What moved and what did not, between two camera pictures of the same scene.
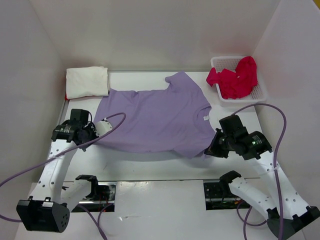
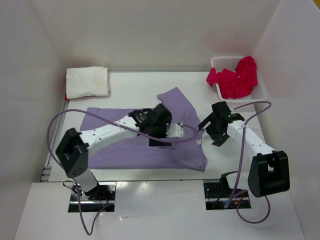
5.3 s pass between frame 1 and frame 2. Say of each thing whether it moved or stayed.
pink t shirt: stayed
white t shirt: stayed
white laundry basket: stayed
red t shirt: stayed
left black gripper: moved
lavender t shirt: moved
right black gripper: moved
